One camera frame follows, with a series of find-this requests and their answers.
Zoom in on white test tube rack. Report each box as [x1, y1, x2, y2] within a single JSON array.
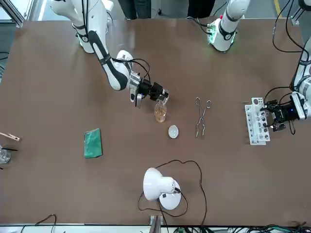
[[244, 97, 271, 146]]

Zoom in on person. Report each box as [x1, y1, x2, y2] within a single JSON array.
[[186, 0, 216, 19], [123, 0, 152, 20]]

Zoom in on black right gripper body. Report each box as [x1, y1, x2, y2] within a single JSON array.
[[138, 78, 154, 100]]

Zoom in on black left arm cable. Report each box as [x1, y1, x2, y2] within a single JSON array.
[[264, 0, 311, 135]]

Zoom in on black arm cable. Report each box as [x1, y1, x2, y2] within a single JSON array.
[[81, 0, 152, 99], [264, 0, 311, 135]]

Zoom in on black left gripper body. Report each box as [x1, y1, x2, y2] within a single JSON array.
[[278, 103, 299, 122]]

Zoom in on small clear glass beaker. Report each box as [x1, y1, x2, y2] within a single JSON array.
[[156, 89, 171, 107]]

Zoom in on metal crucible tongs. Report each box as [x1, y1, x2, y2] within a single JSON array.
[[194, 97, 212, 139]]

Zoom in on glass alcohol burner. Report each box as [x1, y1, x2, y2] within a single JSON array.
[[0, 149, 12, 165]]

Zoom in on glass beaker with amber liquid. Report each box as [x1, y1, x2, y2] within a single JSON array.
[[154, 100, 167, 123]]

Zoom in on black loose cable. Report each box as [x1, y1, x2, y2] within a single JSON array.
[[35, 214, 57, 227]]

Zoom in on white desk lamp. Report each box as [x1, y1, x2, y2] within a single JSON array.
[[142, 167, 183, 211]]

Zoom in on tangled black cables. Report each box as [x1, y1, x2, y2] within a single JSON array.
[[174, 222, 311, 233]]

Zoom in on black lamp cable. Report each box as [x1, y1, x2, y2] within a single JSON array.
[[138, 159, 208, 228]]

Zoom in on aluminium frame post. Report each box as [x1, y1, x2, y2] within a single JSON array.
[[149, 214, 163, 233]]

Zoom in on wooden test tube clamp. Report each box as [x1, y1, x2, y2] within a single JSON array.
[[0, 132, 22, 142]]

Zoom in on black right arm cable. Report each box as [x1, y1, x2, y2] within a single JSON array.
[[81, 0, 152, 99]]

